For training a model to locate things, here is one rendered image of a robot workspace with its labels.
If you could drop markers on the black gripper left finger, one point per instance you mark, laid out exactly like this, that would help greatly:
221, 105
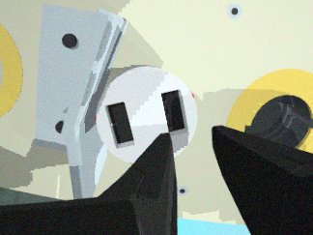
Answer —
141, 202

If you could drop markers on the white cylinder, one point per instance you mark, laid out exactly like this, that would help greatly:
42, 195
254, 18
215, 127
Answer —
139, 104

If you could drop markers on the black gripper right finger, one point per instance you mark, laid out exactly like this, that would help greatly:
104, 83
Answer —
272, 183

